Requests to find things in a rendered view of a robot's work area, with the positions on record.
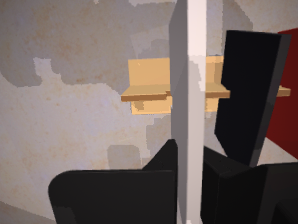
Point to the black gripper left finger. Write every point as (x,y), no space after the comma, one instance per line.
(119,196)

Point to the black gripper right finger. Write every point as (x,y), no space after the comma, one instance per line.
(235,193)

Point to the red board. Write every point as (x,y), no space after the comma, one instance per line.
(283,126)

